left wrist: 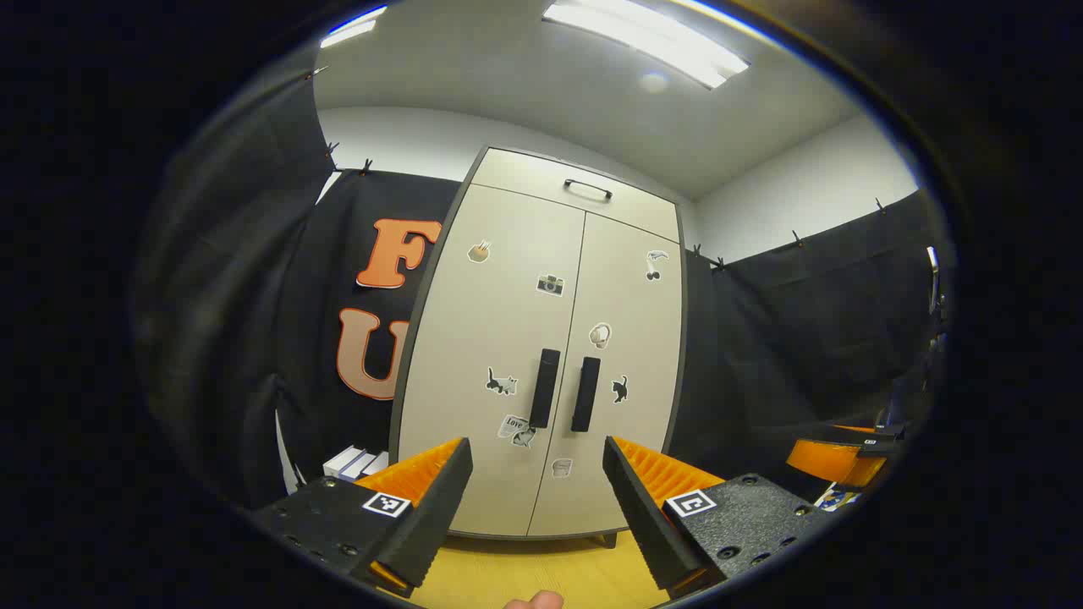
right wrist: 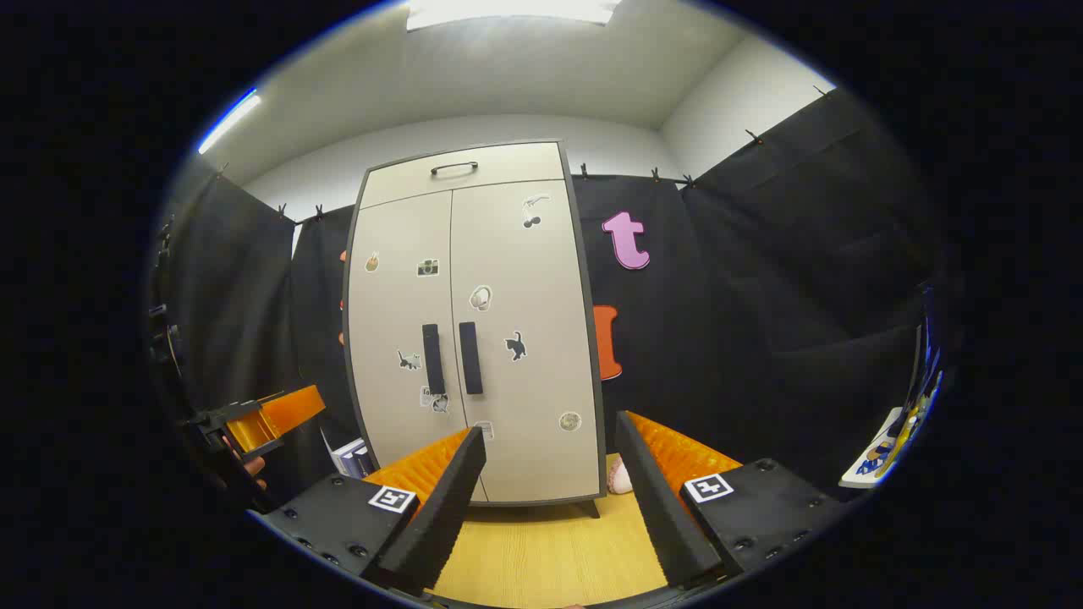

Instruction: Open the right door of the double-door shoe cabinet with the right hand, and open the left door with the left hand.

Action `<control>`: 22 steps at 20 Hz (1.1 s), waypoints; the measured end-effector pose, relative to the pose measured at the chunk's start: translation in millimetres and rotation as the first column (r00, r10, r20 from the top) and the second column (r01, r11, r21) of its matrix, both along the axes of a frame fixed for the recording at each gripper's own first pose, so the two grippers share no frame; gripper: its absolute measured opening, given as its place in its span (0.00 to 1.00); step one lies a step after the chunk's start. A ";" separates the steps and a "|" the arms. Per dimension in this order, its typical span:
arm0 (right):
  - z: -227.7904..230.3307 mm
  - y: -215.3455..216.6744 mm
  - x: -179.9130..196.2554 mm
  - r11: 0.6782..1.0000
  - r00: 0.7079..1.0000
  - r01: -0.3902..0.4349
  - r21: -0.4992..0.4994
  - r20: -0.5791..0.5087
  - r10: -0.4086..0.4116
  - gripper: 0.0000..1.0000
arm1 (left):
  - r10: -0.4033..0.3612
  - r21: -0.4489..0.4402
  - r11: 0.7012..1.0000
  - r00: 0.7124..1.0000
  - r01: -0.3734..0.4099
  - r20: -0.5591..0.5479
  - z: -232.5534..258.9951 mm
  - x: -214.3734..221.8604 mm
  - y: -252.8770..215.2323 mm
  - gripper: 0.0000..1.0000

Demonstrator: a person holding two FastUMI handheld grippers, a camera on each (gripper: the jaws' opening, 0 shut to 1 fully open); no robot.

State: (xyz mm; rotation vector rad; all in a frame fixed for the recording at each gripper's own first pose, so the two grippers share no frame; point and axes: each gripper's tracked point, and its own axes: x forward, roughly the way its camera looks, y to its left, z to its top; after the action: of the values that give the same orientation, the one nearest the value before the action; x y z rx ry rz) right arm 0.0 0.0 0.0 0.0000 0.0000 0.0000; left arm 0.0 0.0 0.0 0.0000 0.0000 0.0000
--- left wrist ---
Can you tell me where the blue white printed object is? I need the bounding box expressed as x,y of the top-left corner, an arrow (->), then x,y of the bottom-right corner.
816,482 -> 862,513

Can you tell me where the large ceiling light panel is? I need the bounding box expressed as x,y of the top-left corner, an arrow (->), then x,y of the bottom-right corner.
541,0 -> 751,90

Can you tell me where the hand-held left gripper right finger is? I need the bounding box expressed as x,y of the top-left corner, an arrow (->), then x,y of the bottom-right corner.
602,436 -> 847,600

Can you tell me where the beige double-door shoe cabinet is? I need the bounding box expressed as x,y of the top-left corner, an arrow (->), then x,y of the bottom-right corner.
389,145 -> 688,549

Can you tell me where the black door handle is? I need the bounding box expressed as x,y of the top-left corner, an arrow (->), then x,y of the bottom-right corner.
530,348 -> 561,430
570,356 -> 602,433

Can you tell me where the beige cabinet drawer front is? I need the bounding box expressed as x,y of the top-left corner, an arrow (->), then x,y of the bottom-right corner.
470,149 -> 680,246

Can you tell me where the white frame pole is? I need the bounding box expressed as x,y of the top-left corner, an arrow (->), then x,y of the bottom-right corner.
275,410 -> 305,496

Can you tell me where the beige cabinet door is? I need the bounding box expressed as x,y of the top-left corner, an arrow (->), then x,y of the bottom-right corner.
398,184 -> 586,535
529,211 -> 684,538

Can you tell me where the small ceiling light panel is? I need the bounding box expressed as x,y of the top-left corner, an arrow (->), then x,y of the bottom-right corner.
319,7 -> 388,49

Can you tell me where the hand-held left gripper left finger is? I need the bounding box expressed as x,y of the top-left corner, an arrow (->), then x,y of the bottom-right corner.
250,436 -> 475,599

